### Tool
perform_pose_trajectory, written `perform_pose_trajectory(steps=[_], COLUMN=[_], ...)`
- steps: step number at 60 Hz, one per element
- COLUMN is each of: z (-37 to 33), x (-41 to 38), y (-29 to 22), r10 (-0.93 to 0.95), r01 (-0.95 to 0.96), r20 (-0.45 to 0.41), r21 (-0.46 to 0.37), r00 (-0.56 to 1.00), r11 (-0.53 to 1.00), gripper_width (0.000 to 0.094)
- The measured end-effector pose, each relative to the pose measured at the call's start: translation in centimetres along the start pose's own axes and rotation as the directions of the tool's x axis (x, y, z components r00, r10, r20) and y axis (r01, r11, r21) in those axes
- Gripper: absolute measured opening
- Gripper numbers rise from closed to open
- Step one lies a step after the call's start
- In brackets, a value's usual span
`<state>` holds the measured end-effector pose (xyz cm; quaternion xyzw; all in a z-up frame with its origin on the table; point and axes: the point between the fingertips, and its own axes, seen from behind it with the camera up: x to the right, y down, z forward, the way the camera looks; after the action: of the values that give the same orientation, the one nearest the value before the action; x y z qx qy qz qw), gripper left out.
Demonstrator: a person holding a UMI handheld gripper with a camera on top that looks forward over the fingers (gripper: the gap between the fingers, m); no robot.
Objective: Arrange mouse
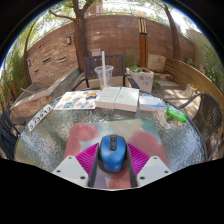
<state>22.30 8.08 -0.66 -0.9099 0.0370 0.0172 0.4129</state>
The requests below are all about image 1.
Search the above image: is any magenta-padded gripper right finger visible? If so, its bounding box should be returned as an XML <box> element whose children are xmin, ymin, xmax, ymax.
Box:
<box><xmin>125</xmin><ymin>142</ymin><xmax>173</xmax><ymax>188</ymax></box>

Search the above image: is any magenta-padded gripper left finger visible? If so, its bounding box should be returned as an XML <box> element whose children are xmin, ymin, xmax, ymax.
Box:
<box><xmin>52</xmin><ymin>142</ymin><xmax>101</xmax><ymax>189</ymax></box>

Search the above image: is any blue and black computer mouse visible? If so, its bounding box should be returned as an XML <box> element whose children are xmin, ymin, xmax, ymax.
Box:
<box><xmin>97</xmin><ymin>134</ymin><xmax>128</xmax><ymax>174</ymax></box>

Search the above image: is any red and green mouse pad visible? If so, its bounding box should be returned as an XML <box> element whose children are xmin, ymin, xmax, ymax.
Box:
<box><xmin>63</xmin><ymin>118</ymin><xmax>170</xmax><ymax>189</ymax></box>

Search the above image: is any small green box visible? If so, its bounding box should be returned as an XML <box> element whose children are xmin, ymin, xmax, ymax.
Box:
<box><xmin>166</xmin><ymin>105</ymin><xmax>188</xmax><ymax>124</ymax></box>

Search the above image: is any white license plate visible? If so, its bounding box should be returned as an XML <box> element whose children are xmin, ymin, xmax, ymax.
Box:
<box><xmin>27</xmin><ymin>103</ymin><xmax>54</xmax><ymax>132</ymax></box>

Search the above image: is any small white and blue booklet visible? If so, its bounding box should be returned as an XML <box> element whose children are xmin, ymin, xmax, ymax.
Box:
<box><xmin>138</xmin><ymin>95</ymin><xmax>167</xmax><ymax>112</ymax></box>

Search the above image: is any colourful printed paper sheet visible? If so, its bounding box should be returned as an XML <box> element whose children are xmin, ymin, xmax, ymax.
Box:
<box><xmin>53</xmin><ymin>89</ymin><xmax>101</xmax><ymax>111</ymax></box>

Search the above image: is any brown wicker chair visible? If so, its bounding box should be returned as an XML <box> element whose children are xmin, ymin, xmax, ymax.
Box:
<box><xmin>178</xmin><ymin>92</ymin><xmax>224</xmax><ymax>161</ymax></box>

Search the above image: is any stone raised garden bed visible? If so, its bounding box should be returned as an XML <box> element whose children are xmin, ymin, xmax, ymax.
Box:
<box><xmin>9</xmin><ymin>66</ymin><xmax>81</xmax><ymax>121</ymax></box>

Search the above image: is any open white book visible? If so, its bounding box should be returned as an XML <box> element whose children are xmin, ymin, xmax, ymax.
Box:
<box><xmin>94</xmin><ymin>86</ymin><xmax>140</xmax><ymax>113</ymax></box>

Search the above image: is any small beige flower pot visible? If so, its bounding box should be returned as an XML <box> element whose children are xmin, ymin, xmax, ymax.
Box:
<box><xmin>184</xmin><ymin>83</ymin><xmax>198</xmax><ymax>99</ymax></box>

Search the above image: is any white square planter with plants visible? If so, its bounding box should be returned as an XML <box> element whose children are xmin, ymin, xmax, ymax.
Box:
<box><xmin>125</xmin><ymin>65</ymin><xmax>155</xmax><ymax>94</ymax></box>

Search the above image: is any curved wooden slat fence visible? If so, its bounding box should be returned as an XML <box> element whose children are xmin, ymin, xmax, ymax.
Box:
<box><xmin>163</xmin><ymin>57</ymin><xmax>224</xmax><ymax>111</ymax></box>

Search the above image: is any clear plastic cup with straw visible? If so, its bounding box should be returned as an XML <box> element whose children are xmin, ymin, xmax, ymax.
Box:
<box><xmin>93</xmin><ymin>50</ymin><xmax>115</xmax><ymax>90</ymax></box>

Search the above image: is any beige stone slab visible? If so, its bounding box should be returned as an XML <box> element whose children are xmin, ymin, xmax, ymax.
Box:
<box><xmin>147</xmin><ymin>53</ymin><xmax>167</xmax><ymax>73</ymax></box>

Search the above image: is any dark wooden slat chair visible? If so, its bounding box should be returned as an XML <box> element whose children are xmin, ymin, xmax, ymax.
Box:
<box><xmin>71</xmin><ymin>53</ymin><xmax>141</xmax><ymax>92</ymax></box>

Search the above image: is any large forked tree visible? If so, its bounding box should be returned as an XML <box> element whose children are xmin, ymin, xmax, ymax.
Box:
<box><xmin>48</xmin><ymin>0</ymin><xmax>98</xmax><ymax>74</ymax></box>

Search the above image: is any slim straight tree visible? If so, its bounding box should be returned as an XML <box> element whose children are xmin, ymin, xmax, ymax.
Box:
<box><xmin>156</xmin><ymin>0</ymin><xmax>183</xmax><ymax>61</ymax></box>

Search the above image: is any beige wall utility box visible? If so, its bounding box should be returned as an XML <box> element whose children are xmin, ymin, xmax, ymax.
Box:
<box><xmin>90</xmin><ymin>48</ymin><xmax>102</xmax><ymax>58</ymax></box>

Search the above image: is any wooden garden lamp post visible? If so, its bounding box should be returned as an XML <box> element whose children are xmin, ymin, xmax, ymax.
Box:
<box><xmin>137</xmin><ymin>17</ymin><xmax>149</xmax><ymax>69</ymax></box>

